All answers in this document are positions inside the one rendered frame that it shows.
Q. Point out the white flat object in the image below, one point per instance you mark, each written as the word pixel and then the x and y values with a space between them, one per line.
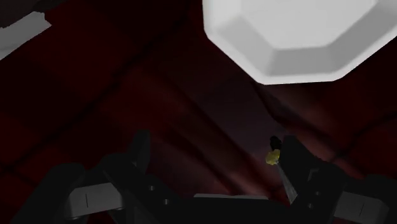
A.
pixel 18 34

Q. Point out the white octagonal bowl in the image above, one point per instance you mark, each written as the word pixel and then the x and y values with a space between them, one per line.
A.
pixel 297 34

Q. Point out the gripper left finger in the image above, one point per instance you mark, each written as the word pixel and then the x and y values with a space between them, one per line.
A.
pixel 124 173

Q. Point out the dark red sofa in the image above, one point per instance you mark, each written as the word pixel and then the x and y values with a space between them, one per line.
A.
pixel 130 93

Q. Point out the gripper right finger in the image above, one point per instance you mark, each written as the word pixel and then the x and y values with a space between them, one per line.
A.
pixel 322 186

